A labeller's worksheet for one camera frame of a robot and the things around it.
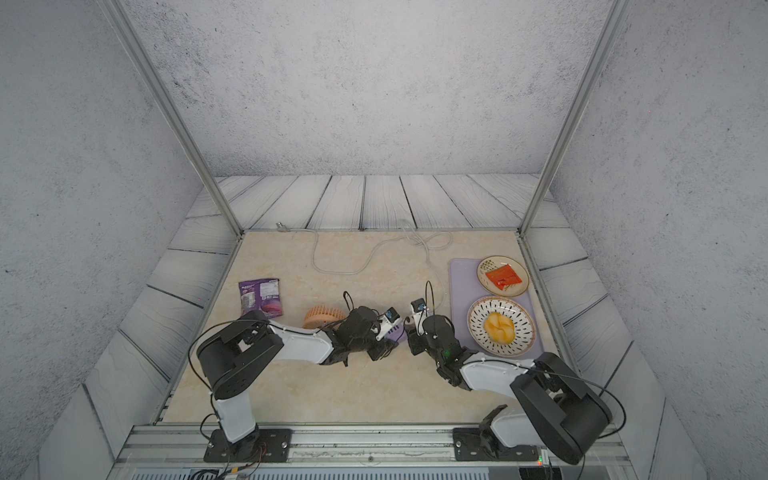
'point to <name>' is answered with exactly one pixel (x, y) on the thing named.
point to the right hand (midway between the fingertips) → (412, 324)
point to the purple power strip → (397, 333)
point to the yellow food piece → (499, 328)
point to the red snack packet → (504, 276)
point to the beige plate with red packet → (495, 261)
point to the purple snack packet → (261, 295)
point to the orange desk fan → (319, 316)
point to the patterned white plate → (525, 327)
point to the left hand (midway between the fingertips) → (396, 340)
